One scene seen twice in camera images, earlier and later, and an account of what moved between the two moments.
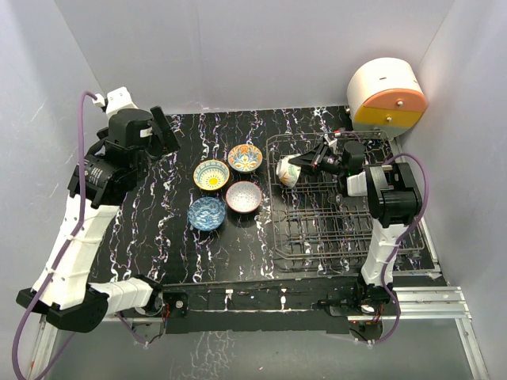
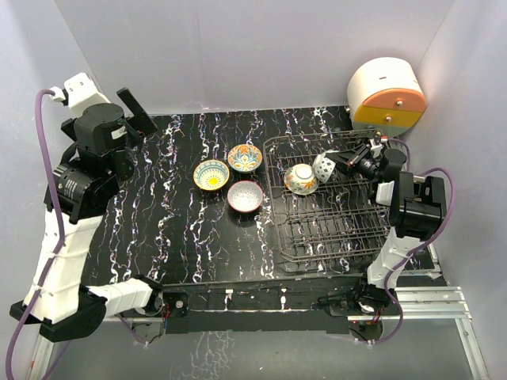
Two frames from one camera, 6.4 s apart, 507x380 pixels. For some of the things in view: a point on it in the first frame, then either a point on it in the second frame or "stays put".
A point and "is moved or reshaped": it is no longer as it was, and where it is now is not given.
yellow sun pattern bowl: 211,175 stays put
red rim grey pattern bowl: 243,196 stays put
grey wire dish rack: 314,219 stays put
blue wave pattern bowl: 206,214 is moved or reshaped
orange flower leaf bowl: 288,173 to 300,179
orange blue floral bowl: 245,157 stays put
